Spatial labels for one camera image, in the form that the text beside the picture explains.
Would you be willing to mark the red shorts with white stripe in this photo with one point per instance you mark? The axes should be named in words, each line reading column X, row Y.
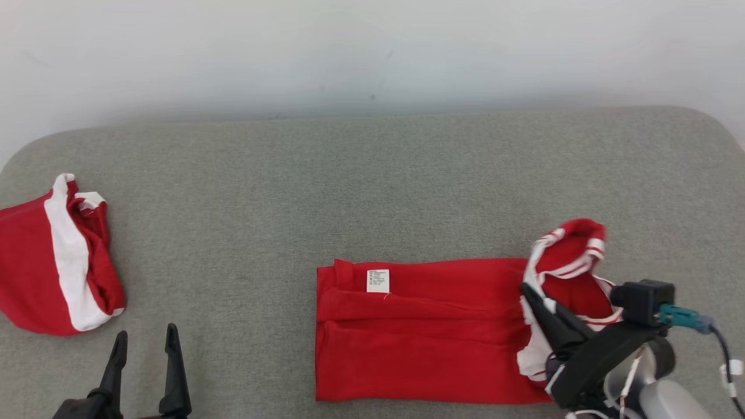
column 35, row 267

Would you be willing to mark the red white-trimmed basketball jersey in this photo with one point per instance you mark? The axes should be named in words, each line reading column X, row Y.
column 430, row 343

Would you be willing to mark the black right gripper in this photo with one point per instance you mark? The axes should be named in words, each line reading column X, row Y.
column 588, row 364

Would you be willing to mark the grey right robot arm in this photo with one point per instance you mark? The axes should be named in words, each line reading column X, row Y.
column 663, row 401

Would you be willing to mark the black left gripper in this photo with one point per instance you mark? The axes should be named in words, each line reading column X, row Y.
column 81, row 410

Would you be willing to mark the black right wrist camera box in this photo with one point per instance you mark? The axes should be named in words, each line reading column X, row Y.
column 643, row 302

